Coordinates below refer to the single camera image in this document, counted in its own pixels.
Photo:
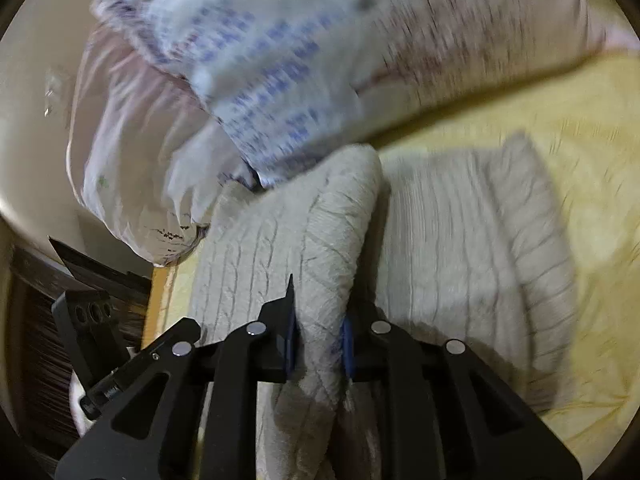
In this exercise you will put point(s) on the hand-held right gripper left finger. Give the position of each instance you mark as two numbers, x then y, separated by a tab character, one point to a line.
235	370

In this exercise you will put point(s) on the floral pillow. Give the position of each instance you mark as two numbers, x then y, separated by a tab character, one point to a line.
300	50

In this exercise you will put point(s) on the dark wooden furniture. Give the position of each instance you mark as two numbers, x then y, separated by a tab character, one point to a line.
40	360

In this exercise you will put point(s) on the yellow patterned bed sheet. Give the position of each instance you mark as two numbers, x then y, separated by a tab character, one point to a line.
575	125

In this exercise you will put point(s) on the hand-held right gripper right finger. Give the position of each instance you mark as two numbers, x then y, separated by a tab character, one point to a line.
415	385

